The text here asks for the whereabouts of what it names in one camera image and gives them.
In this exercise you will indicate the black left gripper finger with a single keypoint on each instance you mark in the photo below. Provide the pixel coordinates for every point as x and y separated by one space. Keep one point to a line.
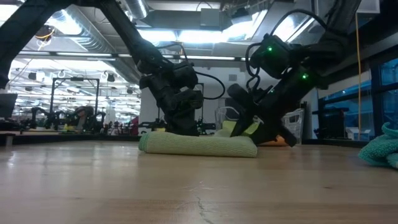
183 124

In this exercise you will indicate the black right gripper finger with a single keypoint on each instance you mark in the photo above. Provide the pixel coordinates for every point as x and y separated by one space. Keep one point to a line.
244 126
270 133

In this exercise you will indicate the orange microfiber towel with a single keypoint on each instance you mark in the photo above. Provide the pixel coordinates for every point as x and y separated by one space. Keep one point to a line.
273 142

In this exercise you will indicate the lime green microfiber towel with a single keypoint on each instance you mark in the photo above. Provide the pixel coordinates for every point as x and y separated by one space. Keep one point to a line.
228 127

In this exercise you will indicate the pale green towel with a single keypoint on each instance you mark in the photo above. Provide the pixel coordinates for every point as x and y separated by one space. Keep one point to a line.
199 144

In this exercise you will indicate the teal microfiber towel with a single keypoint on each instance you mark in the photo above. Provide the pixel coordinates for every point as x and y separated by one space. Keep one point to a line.
377 152

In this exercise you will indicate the black background robot arm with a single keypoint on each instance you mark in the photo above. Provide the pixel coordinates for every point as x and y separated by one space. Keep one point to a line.
205 126
152 126
43 118
96 121

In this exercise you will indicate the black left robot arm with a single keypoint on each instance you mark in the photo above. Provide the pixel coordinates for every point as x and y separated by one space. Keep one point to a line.
130 34

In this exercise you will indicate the clear plastic bin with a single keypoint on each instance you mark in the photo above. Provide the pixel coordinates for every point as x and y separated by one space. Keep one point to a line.
292 123

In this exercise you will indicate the black cabinet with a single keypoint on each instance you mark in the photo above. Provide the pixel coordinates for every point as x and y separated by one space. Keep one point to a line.
334 124

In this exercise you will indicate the person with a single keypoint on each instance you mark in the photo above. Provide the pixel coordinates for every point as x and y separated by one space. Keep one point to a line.
82 116

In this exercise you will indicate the long ceiling light bar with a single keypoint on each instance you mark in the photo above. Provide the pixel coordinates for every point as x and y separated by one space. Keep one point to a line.
87 54

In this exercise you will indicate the white ceiling vent box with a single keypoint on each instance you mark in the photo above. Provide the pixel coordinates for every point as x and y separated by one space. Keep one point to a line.
368 6

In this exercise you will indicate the black ceiling device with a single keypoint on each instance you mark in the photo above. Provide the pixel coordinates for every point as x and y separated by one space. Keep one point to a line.
45 34

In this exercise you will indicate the dark monitor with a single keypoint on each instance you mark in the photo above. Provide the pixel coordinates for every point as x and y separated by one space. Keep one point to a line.
7 105

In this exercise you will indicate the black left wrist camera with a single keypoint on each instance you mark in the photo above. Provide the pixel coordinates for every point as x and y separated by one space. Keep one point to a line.
185 74

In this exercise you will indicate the grey wall grille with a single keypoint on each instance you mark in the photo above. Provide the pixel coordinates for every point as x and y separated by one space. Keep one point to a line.
233 77

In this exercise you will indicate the round silver air duct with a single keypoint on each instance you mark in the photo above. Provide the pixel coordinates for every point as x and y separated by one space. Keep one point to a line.
136 7

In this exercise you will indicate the black robot station frame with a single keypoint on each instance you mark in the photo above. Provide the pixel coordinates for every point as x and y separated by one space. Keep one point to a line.
74 78

